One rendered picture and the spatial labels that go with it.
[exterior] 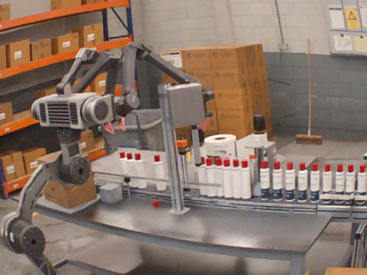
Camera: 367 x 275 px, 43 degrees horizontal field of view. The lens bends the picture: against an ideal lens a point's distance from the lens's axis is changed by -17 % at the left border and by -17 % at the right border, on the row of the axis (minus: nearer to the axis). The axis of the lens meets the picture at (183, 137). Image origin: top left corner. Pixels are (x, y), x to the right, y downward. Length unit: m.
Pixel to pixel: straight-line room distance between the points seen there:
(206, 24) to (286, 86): 1.63
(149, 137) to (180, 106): 2.67
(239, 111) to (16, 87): 3.14
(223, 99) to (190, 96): 3.73
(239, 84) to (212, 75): 0.37
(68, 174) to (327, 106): 5.18
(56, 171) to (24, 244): 0.52
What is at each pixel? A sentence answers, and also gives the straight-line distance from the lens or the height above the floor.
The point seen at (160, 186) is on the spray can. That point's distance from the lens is 3.03.
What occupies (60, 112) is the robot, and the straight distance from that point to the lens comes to 2.63.
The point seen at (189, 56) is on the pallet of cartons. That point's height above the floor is 1.30.
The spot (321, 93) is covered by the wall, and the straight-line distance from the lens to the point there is 7.33.
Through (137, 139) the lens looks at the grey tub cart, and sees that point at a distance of 5.34.
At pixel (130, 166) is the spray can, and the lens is 3.12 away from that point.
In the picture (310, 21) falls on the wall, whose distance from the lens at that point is 7.24.
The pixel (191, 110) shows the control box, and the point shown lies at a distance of 2.69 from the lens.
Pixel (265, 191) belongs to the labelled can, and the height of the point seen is 0.93.
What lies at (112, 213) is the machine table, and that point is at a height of 0.83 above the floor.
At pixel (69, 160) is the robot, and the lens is 2.68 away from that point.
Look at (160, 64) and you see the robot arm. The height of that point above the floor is 1.58.
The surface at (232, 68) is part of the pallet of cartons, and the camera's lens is 6.26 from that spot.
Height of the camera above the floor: 1.85
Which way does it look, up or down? 13 degrees down
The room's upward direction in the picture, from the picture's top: 7 degrees counter-clockwise
